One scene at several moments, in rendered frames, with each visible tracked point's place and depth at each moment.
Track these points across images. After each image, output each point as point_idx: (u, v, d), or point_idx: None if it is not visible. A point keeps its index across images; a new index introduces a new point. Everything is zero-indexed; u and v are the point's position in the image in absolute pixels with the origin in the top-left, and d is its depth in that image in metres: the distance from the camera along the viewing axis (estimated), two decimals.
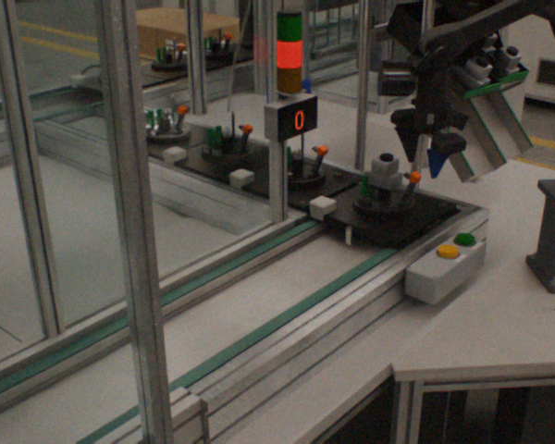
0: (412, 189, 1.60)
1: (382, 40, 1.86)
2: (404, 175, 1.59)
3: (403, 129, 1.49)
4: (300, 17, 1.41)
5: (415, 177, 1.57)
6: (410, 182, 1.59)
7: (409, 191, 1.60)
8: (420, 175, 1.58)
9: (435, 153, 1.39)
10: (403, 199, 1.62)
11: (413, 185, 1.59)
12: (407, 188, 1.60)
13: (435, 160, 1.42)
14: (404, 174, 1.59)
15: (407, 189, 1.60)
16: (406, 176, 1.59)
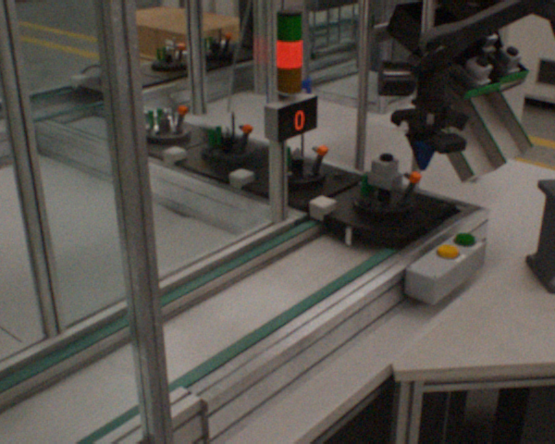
0: (412, 189, 1.60)
1: (382, 40, 1.86)
2: (404, 175, 1.59)
3: (413, 135, 1.46)
4: (300, 17, 1.41)
5: (415, 177, 1.57)
6: (410, 182, 1.59)
7: (409, 191, 1.60)
8: (420, 175, 1.58)
9: (424, 145, 1.43)
10: (403, 199, 1.62)
11: (413, 185, 1.59)
12: (407, 188, 1.60)
13: (424, 153, 1.45)
14: (404, 174, 1.59)
15: (407, 189, 1.60)
16: (406, 176, 1.59)
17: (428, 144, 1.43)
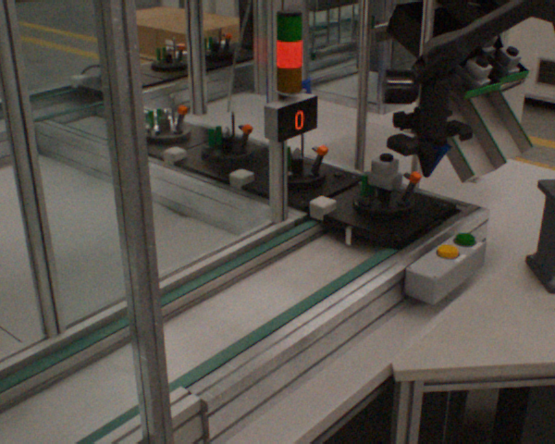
0: (412, 189, 1.60)
1: (382, 40, 1.86)
2: (404, 175, 1.59)
3: (432, 148, 1.46)
4: (300, 17, 1.41)
5: (415, 177, 1.57)
6: (410, 182, 1.59)
7: (409, 191, 1.60)
8: (420, 175, 1.58)
9: (449, 146, 1.48)
10: (403, 199, 1.62)
11: (413, 185, 1.59)
12: (407, 188, 1.60)
13: (439, 155, 1.49)
14: (404, 174, 1.59)
15: (407, 189, 1.60)
16: (406, 176, 1.59)
17: (447, 143, 1.49)
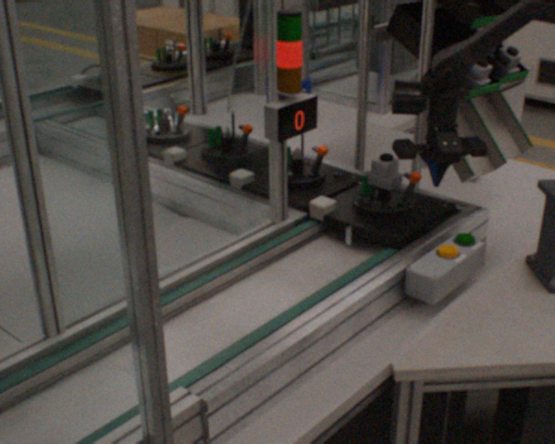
0: (412, 189, 1.60)
1: (382, 40, 1.86)
2: (404, 175, 1.59)
3: None
4: (300, 17, 1.41)
5: (415, 177, 1.57)
6: (410, 182, 1.59)
7: (409, 191, 1.60)
8: (420, 175, 1.58)
9: None
10: (403, 199, 1.62)
11: (413, 185, 1.59)
12: (407, 188, 1.60)
13: (427, 163, 1.54)
14: (404, 174, 1.59)
15: (407, 189, 1.60)
16: (406, 176, 1.59)
17: (421, 153, 1.53)
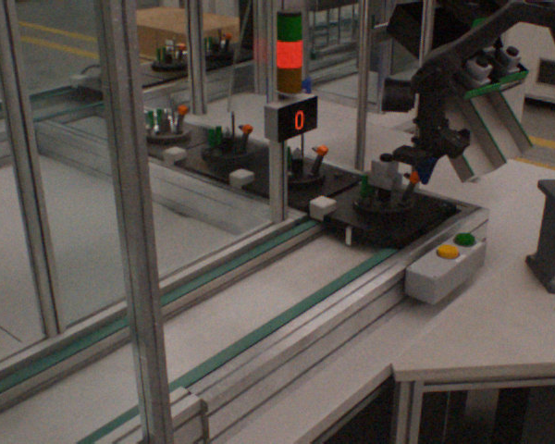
0: (412, 189, 1.60)
1: (382, 40, 1.86)
2: (404, 175, 1.59)
3: None
4: (300, 17, 1.41)
5: (415, 177, 1.57)
6: (410, 182, 1.59)
7: (409, 191, 1.60)
8: None
9: None
10: (403, 199, 1.62)
11: (413, 185, 1.59)
12: (407, 188, 1.60)
13: None
14: (404, 174, 1.59)
15: (407, 189, 1.60)
16: (406, 176, 1.59)
17: None
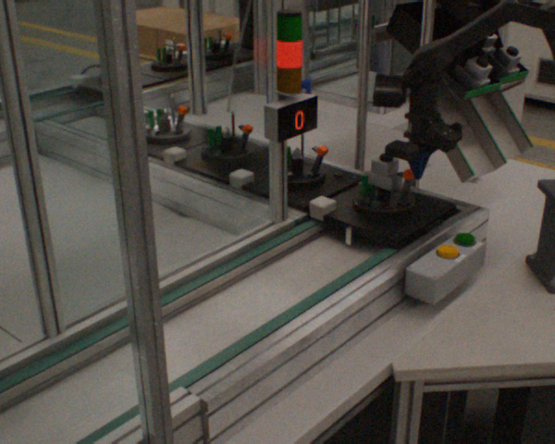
0: (408, 186, 1.60)
1: (382, 40, 1.86)
2: (398, 174, 1.60)
3: None
4: (300, 17, 1.41)
5: (409, 172, 1.58)
6: (405, 179, 1.60)
7: (406, 190, 1.60)
8: None
9: None
10: (402, 198, 1.62)
11: (408, 181, 1.59)
12: (403, 186, 1.61)
13: (409, 159, 1.56)
14: (398, 173, 1.60)
15: (403, 187, 1.61)
16: (400, 174, 1.60)
17: None
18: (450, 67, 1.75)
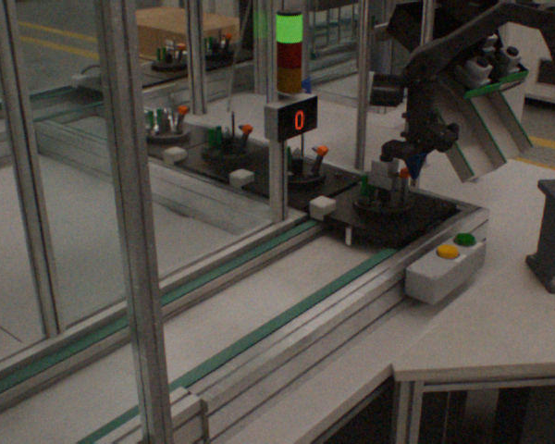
0: (406, 185, 1.60)
1: (382, 40, 1.86)
2: (395, 174, 1.61)
3: None
4: (300, 17, 1.41)
5: (404, 171, 1.59)
6: (402, 178, 1.60)
7: (404, 189, 1.61)
8: None
9: None
10: (402, 198, 1.62)
11: (405, 180, 1.60)
12: (401, 186, 1.61)
13: None
14: (394, 173, 1.61)
15: (401, 187, 1.61)
16: (396, 174, 1.61)
17: None
18: (450, 67, 1.75)
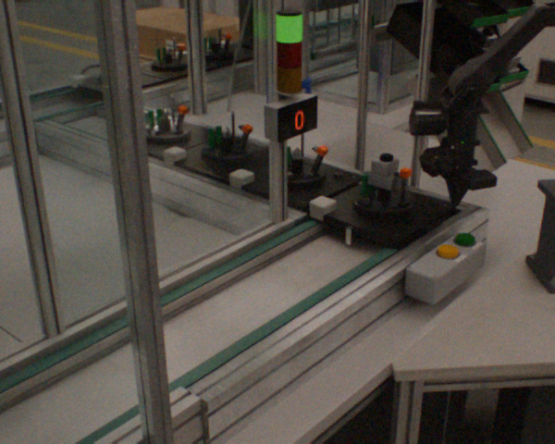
0: (406, 185, 1.60)
1: (382, 40, 1.86)
2: (395, 174, 1.61)
3: None
4: (300, 17, 1.41)
5: (404, 171, 1.59)
6: (402, 178, 1.60)
7: (404, 189, 1.61)
8: (409, 168, 1.59)
9: None
10: (402, 198, 1.62)
11: (405, 180, 1.60)
12: (401, 186, 1.61)
13: None
14: (394, 173, 1.61)
15: (401, 187, 1.61)
16: (396, 174, 1.61)
17: None
18: (450, 67, 1.75)
